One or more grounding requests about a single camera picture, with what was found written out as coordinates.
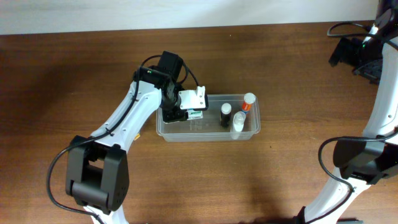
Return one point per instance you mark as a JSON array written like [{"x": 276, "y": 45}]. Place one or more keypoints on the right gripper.
[{"x": 344, "y": 53}]

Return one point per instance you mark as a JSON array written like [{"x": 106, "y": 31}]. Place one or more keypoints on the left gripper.
[{"x": 174, "y": 116}]

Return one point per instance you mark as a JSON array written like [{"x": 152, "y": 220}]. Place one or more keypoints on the clear plastic container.
[{"x": 208, "y": 127}]

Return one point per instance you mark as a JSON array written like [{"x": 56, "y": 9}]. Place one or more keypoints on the dark bottle white cap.
[{"x": 225, "y": 115}]

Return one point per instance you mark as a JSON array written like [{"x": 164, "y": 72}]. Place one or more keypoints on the white Calamine lotion bottle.
[{"x": 237, "y": 124}]

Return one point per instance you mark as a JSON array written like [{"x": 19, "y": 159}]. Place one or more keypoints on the orange tube white cap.
[{"x": 248, "y": 100}]

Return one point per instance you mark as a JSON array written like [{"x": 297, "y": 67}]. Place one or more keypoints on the white Panadol box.
[{"x": 192, "y": 114}]

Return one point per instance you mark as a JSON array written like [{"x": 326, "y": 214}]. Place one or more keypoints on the gold lid balm jar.
[{"x": 137, "y": 136}]

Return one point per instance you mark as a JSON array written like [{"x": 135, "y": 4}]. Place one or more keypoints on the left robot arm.
[{"x": 97, "y": 170}]

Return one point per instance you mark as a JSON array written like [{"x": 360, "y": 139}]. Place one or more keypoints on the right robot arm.
[{"x": 353, "y": 164}]

